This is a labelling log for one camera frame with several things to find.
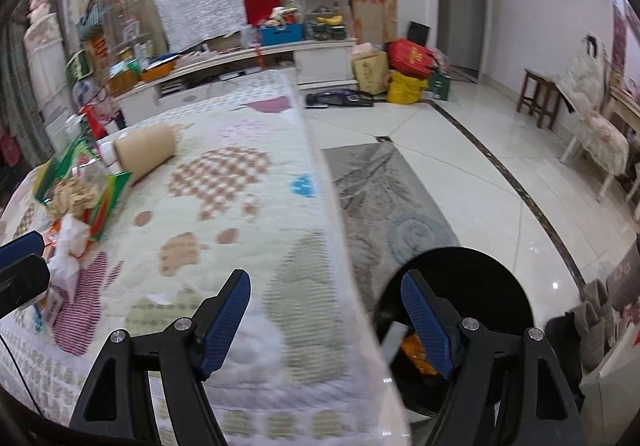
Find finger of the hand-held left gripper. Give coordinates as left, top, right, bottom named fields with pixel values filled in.
left=0, top=230, right=45, bottom=268
left=0, top=253, right=52, bottom=313

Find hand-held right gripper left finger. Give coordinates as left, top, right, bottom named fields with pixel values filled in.
left=69, top=269, right=251, bottom=446

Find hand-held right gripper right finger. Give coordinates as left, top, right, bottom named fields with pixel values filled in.
left=400, top=270, right=588, bottom=446

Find black round bin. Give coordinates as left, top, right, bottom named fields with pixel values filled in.
left=374, top=246, right=532, bottom=419

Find orange snack wrapper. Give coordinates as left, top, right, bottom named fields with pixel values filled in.
left=400, top=333, right=442, bottom=378

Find crumpled white tissue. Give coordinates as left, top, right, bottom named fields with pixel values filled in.
left=47, top=215, right=95, bottom=288

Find crumpled brown paper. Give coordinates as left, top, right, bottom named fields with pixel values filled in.
left=47, top=176, right=108, bottom=222

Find green snack packet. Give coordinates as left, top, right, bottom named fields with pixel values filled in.
left=32, top=133, right=103, bottom=204

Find green yellow striped packet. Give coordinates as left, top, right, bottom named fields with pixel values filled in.
left=87, top=171, right=134, bottom=242

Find grey patterned rug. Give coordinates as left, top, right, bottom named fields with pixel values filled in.
left=320, top=142, right=463, bottom=312

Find white bottle pink label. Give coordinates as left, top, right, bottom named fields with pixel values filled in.
left=99, top=141, right=123, bottom=174

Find grey curtain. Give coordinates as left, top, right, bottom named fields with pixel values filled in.
left=0, top=21, right=36, bottom=167

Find grey slippers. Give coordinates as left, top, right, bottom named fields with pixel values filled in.
left=545, top=279, right=616, bottom=372

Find brown cardboard tube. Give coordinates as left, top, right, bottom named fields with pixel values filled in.
left=114, top=123, right=179, bottom=177

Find tall white covered cabinet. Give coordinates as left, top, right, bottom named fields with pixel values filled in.
left=22, top=14, right=68, bottom=127

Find green carton with white print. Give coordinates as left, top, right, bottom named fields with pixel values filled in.
left=67, top=49, right=93, bottom=82

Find orange basket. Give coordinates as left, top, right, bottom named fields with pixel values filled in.
left=107, top=64, right=143, bottom=94

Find white paper bag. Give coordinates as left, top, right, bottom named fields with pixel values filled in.
left=580, top=336, right=640, bottom=446

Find small green box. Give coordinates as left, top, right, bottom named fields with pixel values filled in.
left=427, top=74, right=452, bottom=101

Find yellow bag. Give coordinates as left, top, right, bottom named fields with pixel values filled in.
left=386, top=70, right=430, bottom=104

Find black floor appliance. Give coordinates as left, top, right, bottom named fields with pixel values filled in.
left=306, top=90, right=375, bottom=108

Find white media cabinet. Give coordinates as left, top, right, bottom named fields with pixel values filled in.
left=112, top=39, right=358, bottom=127

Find tan cardboard box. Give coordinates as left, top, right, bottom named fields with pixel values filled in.
left=351, top=49, right=390, bottom=94

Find wooden stool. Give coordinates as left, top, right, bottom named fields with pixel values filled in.
left=516, top=68, right=563, bottom=129

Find floral covered chair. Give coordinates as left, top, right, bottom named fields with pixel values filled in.
left=559, top=34, right=631, bottom=202

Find red bag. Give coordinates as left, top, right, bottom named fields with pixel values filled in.
left=389, top=39, right=437, bottom=77

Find black framed panel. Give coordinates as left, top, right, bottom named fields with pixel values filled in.
left=407, top=21, right=431, bottom=47

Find blue basket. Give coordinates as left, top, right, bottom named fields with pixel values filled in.
left=257, top=23, right=305, bottom=46

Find white quilted cover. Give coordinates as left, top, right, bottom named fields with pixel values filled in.
left=152, top=0, right=248, bottom=52

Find white door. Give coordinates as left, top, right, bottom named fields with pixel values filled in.
left=447, top=0, right=487, bottom=77

